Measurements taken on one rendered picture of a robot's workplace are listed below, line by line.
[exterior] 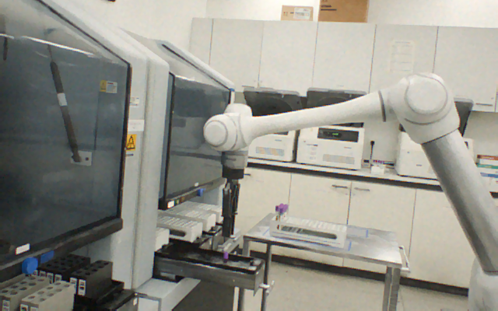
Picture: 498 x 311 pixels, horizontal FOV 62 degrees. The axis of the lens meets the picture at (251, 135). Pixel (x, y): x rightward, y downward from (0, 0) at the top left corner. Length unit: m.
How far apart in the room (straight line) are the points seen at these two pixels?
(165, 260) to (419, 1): 3.57
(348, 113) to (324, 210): 2.40
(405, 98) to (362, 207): 2.61
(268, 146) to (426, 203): 1.37
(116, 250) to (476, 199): 0.95
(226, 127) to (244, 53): 2.95
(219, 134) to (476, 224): 0.71
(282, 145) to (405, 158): 1.02
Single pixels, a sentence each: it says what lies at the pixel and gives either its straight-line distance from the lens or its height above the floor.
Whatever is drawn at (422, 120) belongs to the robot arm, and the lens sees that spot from 1.12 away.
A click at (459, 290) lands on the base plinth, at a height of 0.04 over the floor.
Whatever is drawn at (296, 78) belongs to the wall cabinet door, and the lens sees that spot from 3.95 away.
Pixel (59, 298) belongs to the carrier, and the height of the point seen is 0.87.
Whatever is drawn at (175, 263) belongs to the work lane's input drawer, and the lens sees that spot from 1.44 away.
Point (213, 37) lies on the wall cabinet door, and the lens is 4.21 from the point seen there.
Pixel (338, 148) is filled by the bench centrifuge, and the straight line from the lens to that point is 3.62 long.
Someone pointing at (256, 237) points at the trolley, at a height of 0.82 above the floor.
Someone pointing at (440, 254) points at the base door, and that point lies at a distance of 3.80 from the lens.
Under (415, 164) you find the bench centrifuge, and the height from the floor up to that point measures 1.01.
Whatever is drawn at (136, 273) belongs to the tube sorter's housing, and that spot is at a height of 0.79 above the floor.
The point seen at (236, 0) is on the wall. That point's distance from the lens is 4.60.
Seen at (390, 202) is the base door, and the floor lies 0.68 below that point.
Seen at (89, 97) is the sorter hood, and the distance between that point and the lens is 1.00.
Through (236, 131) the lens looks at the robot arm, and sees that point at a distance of 1.20.
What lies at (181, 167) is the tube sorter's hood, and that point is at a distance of 1.49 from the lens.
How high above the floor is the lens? 1.30
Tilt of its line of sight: 3 degrees down
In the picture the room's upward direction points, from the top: 5 degrees clockwise
